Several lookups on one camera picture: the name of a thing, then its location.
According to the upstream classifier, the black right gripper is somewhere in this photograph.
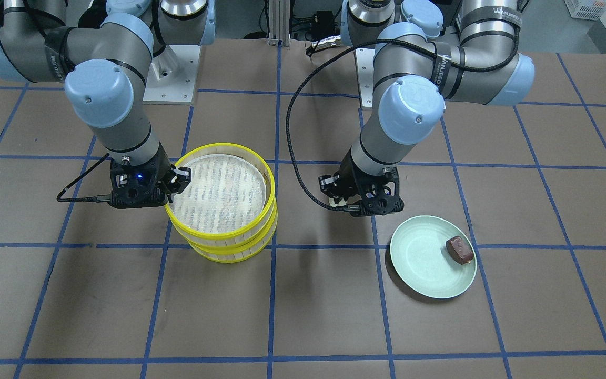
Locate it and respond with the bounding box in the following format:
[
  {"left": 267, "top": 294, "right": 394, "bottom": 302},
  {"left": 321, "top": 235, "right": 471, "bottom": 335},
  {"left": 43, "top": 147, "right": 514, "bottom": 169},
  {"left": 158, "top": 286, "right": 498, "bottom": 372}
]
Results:
[{"left": 109, "top": 144, "right": 192, "bottom": 209}]

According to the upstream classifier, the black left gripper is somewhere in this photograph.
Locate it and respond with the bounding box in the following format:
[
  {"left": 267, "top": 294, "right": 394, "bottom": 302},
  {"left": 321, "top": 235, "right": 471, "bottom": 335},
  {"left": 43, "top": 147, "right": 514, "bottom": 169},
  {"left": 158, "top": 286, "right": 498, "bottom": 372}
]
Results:
[{"left": 318, "top": 155, "right": 403, "bottom": 217}]

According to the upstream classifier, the beige bun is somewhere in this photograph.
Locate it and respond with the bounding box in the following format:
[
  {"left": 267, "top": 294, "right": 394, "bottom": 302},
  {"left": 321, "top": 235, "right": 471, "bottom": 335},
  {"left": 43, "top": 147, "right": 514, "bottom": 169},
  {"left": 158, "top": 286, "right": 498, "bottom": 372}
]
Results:
[{"left": 329, "top": 197, "right": 347, "bottom": 208}]

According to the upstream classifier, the yellow steamer basket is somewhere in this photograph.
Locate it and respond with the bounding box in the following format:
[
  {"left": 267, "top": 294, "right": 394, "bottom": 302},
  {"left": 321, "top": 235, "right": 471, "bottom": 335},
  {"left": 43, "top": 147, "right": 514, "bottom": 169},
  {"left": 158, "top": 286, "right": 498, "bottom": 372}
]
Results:
[
  {"left": 165, "top": 143, "right": 277, "bottom": 248},
  {"left": 185, "top": 208, "right": 278, "bottom": 263}
]

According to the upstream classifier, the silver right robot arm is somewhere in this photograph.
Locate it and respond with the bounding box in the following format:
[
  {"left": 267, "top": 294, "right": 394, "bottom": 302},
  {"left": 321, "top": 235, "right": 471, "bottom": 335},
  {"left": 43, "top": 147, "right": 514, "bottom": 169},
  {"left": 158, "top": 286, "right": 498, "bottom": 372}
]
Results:
[{"left": 0, "top": 1, "right": 216, "bottom": 209}]

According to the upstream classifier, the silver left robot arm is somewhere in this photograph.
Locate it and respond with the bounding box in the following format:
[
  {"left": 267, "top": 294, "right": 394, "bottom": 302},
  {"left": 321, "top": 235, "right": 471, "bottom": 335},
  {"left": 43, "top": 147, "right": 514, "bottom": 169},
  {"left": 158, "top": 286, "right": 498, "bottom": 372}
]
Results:
[{"left": 318, "top": 1, "right": 536, "bottom": 217}]

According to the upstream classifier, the pale green plate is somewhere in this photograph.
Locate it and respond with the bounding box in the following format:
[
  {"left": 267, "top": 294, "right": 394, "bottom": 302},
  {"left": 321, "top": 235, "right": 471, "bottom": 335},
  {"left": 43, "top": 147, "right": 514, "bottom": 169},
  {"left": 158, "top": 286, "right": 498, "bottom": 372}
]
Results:
[{"left": 390, "top": 215, "right": 478, "bottom": 300}]

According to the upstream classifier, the brown bun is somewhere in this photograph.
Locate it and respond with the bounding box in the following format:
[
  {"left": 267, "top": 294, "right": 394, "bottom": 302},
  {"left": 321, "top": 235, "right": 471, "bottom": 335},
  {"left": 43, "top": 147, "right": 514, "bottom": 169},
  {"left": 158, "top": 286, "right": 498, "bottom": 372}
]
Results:
[{"left": 445, "top": 235, "right": 474, "bottom": 265}]

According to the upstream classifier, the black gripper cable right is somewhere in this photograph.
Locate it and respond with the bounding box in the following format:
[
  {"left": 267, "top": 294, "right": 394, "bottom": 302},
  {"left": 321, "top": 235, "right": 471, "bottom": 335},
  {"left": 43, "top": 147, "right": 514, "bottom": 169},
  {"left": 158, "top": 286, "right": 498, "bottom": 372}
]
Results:
[{"left": 56, "top": 153, "right": 114, "bottom": 204}]

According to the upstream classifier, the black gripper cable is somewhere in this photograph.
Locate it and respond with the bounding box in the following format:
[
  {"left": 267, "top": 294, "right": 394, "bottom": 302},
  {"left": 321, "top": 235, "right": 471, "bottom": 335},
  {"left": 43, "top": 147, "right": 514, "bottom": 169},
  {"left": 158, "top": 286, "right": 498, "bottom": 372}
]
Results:
[
  {"left": 56, "top": 153, "right": 114, "bottom": 204},
  {"left": 285, "top": 41, "right": 519, "bottom": 212}
]

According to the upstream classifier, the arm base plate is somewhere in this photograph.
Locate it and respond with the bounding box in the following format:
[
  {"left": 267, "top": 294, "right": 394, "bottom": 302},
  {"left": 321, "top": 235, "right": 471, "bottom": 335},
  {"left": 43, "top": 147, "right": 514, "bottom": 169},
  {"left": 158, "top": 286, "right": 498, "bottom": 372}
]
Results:
[
  {"left": 143, "top": 45, "right": 201, "bottom": 105},
  {"left": 354, "top": 48, "right": 375, "bottom": 110}
]

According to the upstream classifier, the aluminium frame post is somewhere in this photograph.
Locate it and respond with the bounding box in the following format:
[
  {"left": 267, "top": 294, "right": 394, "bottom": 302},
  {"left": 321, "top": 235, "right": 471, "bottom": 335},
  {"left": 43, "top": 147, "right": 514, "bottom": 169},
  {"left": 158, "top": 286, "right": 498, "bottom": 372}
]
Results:
[{"left": 267, "top": 0, "right": 291, "bottom": 47}]

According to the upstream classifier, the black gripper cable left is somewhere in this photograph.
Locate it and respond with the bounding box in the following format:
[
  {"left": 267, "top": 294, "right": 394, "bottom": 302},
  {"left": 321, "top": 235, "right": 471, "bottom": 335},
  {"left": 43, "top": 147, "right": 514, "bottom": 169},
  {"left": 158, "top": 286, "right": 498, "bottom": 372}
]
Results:
[{"left": 285, "top": 41, "right": 519, "bottom": 212}]

